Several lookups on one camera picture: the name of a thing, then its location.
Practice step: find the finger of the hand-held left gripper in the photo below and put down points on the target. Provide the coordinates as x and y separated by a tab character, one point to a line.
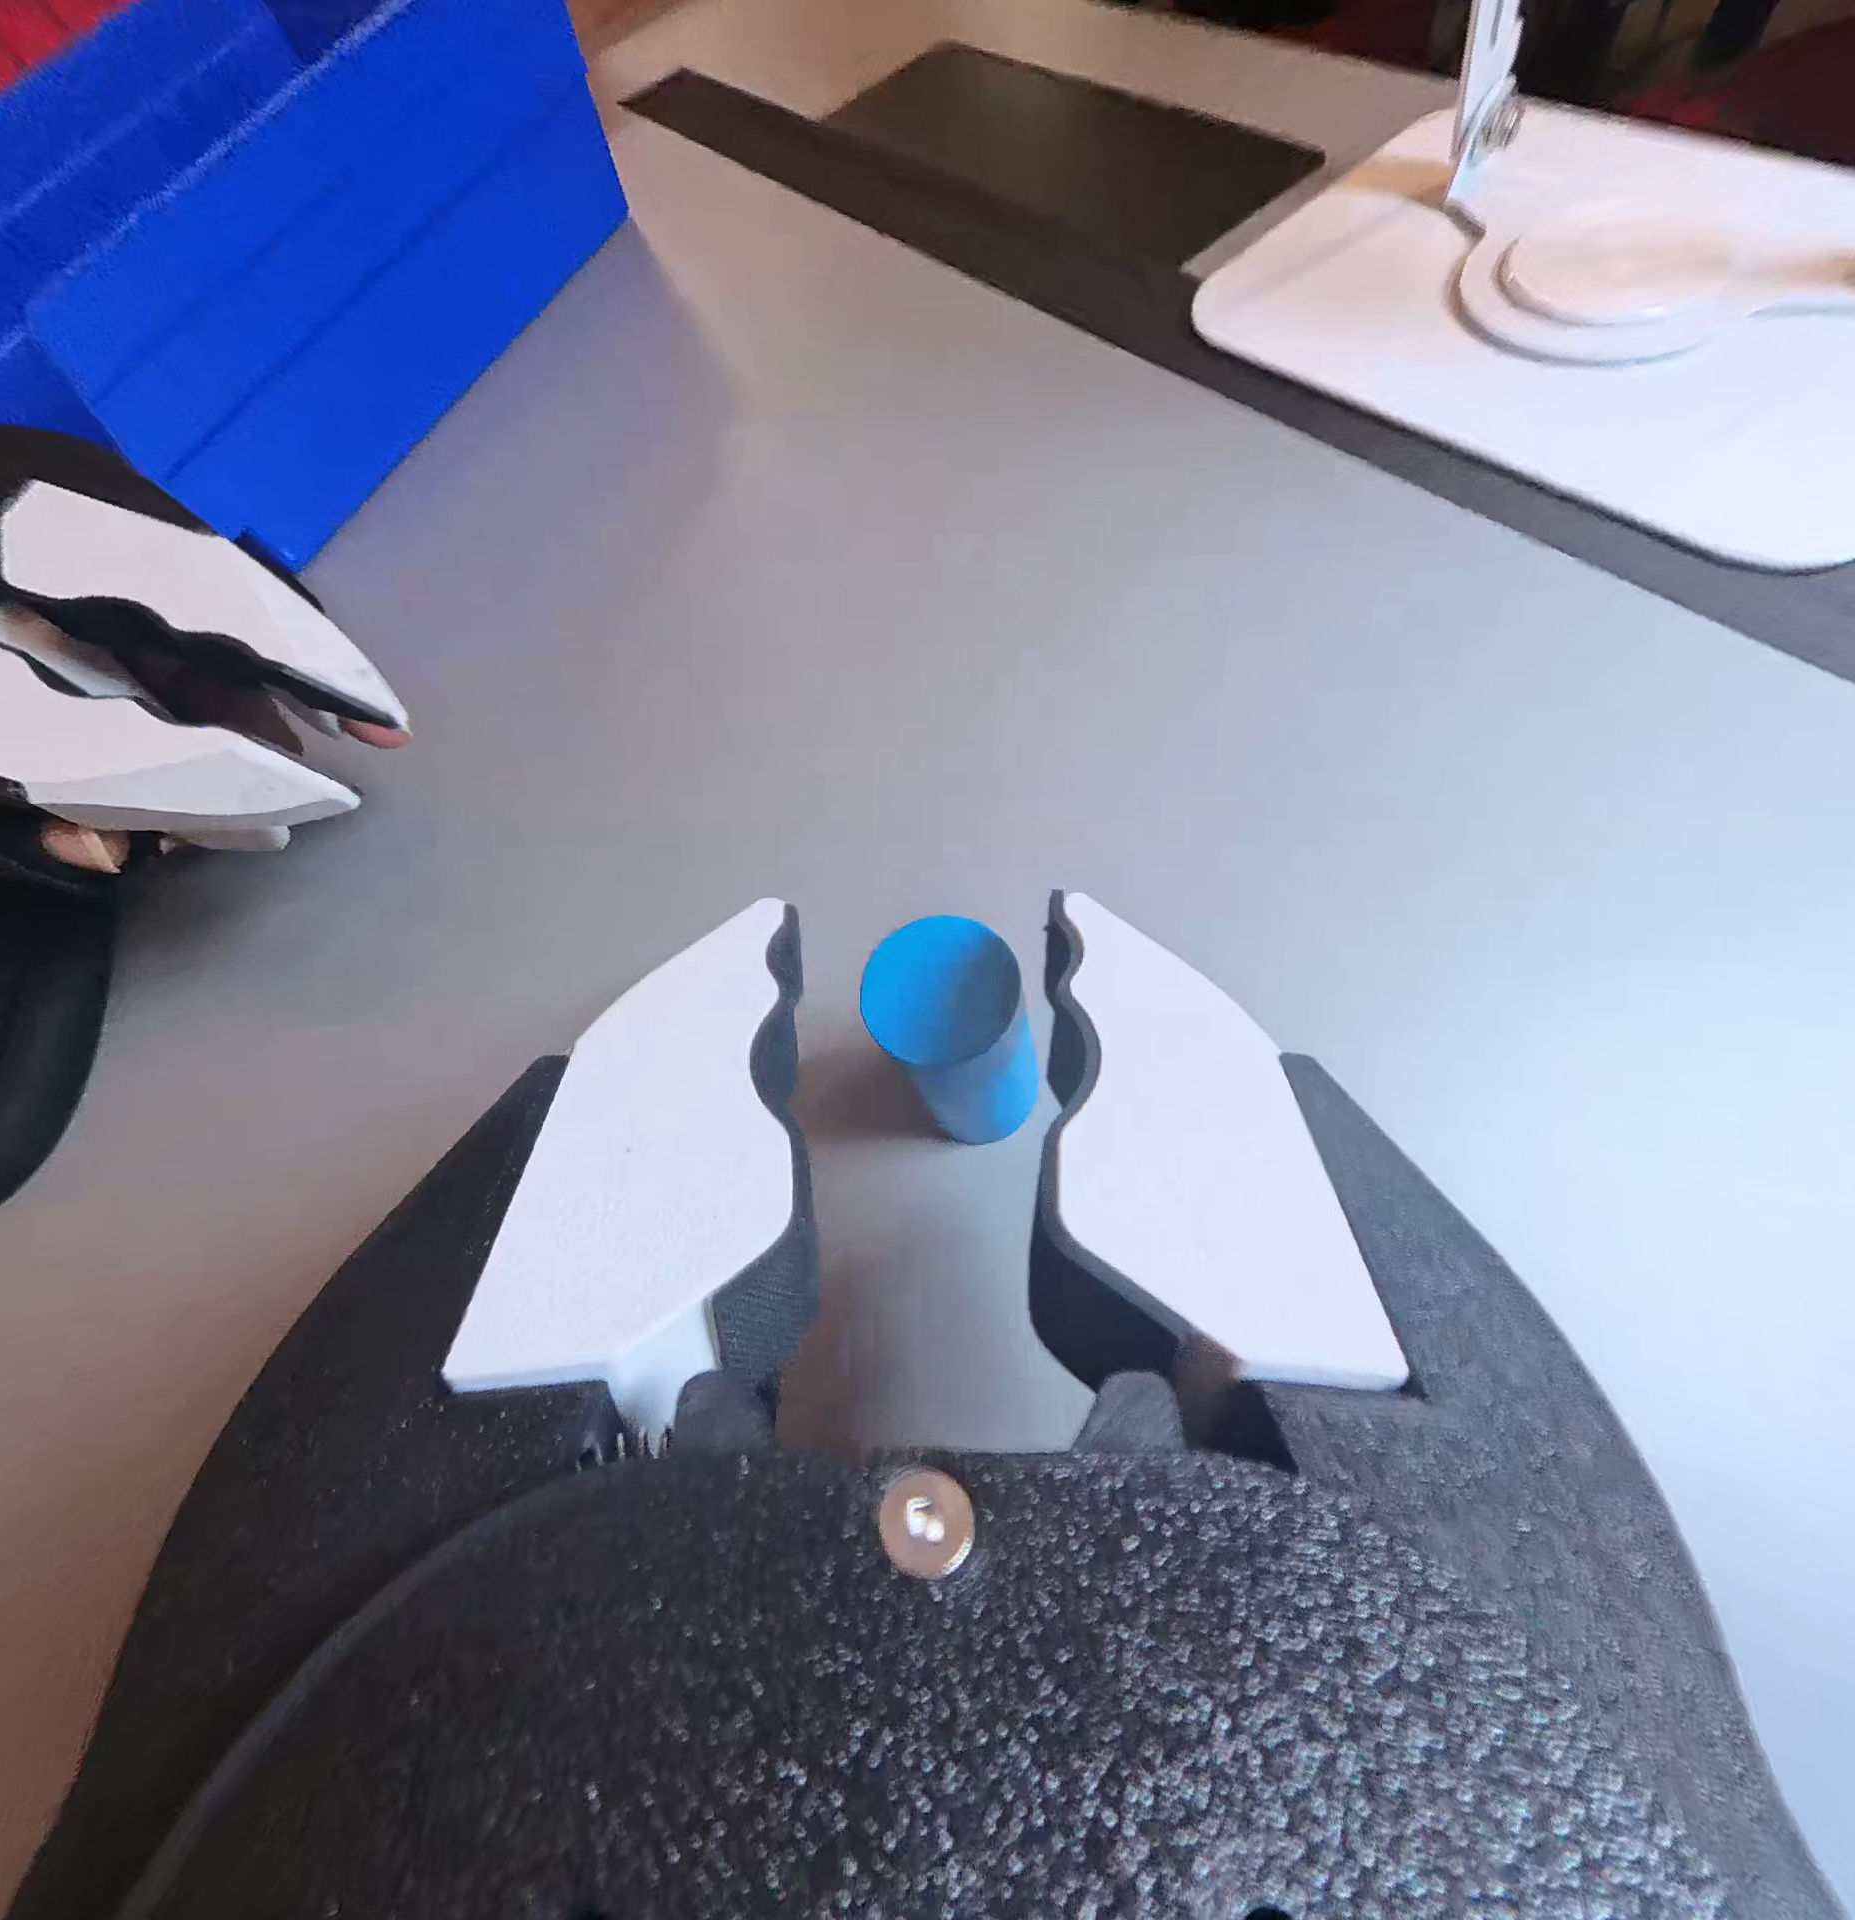
146	562
117	758

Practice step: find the black mesh wrist rest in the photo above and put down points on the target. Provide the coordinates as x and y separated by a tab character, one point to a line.
28	1050

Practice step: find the blue plastic bin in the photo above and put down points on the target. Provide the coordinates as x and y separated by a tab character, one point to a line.
343	300

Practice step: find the blue wooden cylinder block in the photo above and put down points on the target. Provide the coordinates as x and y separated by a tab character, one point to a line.
941	1034

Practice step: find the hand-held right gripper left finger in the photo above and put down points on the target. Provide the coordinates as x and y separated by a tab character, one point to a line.
644	1170

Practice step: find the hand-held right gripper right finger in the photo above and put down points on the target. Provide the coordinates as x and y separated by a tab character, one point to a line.
1212	1170

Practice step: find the white document stand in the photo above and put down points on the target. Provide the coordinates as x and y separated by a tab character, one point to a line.
1692	420

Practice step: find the person's left hand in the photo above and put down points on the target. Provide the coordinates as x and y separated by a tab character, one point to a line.
81	846

